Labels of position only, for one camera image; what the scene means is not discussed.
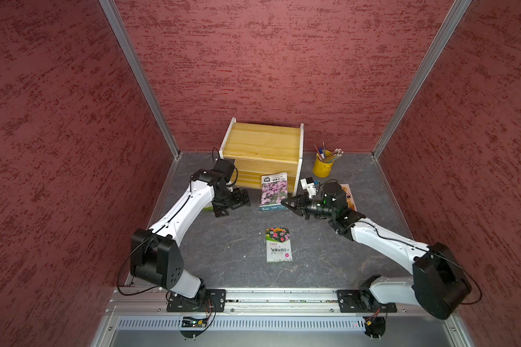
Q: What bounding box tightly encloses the wooden shelf white metal frame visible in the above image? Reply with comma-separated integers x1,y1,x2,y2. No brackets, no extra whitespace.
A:
220,118,304,195

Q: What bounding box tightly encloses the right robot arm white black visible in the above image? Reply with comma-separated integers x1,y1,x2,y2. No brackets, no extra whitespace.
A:
282,182,473,320

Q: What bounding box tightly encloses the yellow metal pencil cup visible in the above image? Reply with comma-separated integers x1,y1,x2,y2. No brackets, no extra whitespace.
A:
313,154,333,178

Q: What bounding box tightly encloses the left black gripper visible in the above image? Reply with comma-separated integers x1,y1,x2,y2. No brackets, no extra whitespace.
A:
213,187,250,216

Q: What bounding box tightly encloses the pink flower seed bag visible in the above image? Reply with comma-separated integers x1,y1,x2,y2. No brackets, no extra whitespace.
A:
259,172,288,212

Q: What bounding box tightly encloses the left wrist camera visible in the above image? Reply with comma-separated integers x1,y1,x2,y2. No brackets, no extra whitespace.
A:
212,158,238,186

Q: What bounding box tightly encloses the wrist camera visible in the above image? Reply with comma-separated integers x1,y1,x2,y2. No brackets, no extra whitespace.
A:
212,158,238,186
300,177,320,199

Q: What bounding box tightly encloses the white sunflower seed bag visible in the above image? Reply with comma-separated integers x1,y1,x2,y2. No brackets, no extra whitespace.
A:
265,227,292,263

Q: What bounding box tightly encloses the aluminium rail frame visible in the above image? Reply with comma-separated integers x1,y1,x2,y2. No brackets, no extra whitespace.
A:
92,288,474,346

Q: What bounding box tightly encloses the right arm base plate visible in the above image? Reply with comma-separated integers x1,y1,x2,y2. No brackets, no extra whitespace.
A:
337,289,397,314

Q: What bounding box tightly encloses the coloured pencils bunch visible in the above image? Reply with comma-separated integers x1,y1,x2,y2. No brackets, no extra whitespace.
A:
315,144,344,163

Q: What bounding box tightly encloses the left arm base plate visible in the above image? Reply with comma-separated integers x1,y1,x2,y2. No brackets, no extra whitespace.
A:
166,287,227,314

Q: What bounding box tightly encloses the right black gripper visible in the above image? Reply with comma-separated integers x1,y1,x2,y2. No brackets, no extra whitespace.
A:
281,191,335,219

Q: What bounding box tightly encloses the orange shop picture book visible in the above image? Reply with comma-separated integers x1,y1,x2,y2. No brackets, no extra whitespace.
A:
340,184,357,211

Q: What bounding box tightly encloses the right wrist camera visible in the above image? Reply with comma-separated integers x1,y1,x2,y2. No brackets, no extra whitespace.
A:
300,177,320,199

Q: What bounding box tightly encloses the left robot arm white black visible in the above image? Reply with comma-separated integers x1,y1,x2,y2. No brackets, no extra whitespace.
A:
129,171,250,307

